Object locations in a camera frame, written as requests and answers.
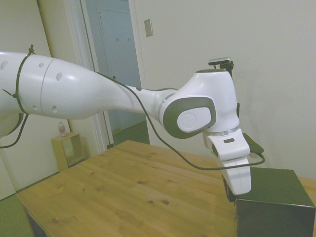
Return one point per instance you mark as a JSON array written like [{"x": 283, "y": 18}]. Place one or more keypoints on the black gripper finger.
[{"x": 229, "y": 192}]

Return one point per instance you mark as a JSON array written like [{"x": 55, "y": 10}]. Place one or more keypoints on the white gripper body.
[{"x": 232, "y": 153}]

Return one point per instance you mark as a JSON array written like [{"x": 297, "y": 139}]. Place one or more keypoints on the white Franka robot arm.
[{"x": 74, "y": 89}]

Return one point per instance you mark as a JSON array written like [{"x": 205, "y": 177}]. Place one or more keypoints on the black drawer cabinet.
[{"x": 274, "y": 192}]

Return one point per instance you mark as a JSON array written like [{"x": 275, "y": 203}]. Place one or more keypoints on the pale blue door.
[{"x": 118, "y": 56}]

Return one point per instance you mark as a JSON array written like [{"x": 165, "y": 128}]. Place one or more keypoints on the clear plastic bottle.
[{"x": 62, "y": 129}]

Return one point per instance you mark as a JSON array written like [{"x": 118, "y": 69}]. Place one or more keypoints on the wooden cube shelf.
[{"x": 59, "y": 150}]

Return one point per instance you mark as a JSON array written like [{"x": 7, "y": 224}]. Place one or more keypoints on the black zip tie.
[{"x": 17, "y": 86}]

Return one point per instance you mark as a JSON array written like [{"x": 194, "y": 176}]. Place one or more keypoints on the metal light switch plate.
[{"x": 148, "y": 27}]

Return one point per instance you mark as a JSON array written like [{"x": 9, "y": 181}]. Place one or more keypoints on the white door frame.
[{"x": 81, "y": 37}]

